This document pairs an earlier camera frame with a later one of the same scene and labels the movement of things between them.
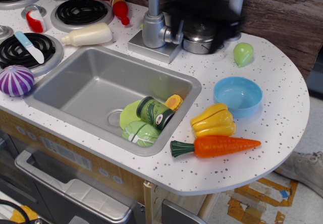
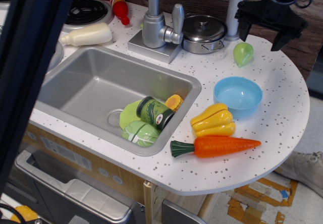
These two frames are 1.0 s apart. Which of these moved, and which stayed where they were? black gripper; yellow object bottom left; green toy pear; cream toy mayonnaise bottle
Moved: black gripper
Stayed: yellow object bottom left; green toy pear; cream toy mayonnaise bottle
